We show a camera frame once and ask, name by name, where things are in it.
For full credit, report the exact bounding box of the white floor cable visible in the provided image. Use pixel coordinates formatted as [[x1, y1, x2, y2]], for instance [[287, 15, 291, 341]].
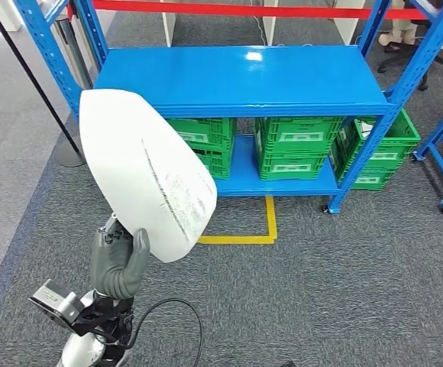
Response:
[[253, 15, 269, 47]]

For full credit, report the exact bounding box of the chrome stanchion post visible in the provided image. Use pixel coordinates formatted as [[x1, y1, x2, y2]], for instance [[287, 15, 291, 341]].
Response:
[[40, 0, 94, 91]]

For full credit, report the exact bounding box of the person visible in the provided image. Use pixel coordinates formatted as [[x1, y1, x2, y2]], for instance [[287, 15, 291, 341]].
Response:
[[377, 0, 419, 48]]

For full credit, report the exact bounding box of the yellow floor tape square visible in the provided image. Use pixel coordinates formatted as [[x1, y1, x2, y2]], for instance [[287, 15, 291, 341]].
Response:
[[197, 194, 278, 246]]

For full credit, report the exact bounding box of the black office chair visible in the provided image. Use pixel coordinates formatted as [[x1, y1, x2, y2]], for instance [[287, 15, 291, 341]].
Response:
[[376, 0, 443, 94]]

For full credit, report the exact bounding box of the white curved car part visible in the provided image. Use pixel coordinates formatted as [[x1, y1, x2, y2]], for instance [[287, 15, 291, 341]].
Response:
[[79, 88, 218, 264]]

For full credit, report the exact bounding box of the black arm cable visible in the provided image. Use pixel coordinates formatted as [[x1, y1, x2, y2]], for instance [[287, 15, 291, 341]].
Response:
[[124, 297, 204, 367]]

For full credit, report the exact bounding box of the red barrier belt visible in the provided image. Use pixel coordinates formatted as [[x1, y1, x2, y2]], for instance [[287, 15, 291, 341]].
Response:
[[67, 0, 443, 21]]

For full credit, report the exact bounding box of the white desk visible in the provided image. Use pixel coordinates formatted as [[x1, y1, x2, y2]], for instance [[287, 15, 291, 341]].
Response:
[[334, 16, 361, 47], [161, 0, 278, 48]]

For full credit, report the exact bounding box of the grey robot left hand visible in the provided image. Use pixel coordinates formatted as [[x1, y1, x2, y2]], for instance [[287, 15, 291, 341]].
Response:
[[90, 215, 150, 300]]

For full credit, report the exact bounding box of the black stanchion pole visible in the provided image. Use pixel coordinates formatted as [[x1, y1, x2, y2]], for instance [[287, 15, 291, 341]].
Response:
[[0, 0, 87, 169]]

